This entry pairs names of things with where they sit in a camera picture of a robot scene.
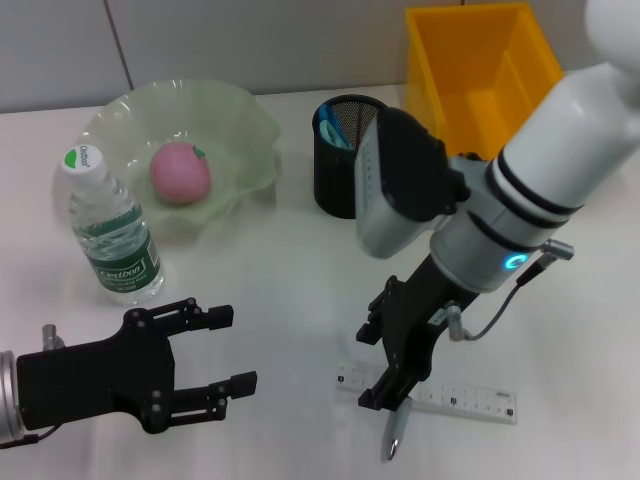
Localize pink toy peach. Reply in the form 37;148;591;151
148;141;212;205

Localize black mesh pen holder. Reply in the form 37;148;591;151
312;94;391;221

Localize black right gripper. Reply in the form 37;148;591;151
355;255;476;412

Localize yellow plastic bin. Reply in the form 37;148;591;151
403;2;566;156

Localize green wavy glass fruit plate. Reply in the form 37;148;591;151
74;78;284;246

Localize clear green-label water bottle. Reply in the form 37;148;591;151
54;143;165;307

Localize transparent plastic ruler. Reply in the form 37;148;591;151
333;364;519;426

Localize blue scissors with cover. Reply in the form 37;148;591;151
317;102;357;150

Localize silver ballpoint pen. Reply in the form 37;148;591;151
383;397;416;461

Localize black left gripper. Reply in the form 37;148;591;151
16;298;259;434

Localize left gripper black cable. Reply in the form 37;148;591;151
0;323;66;447

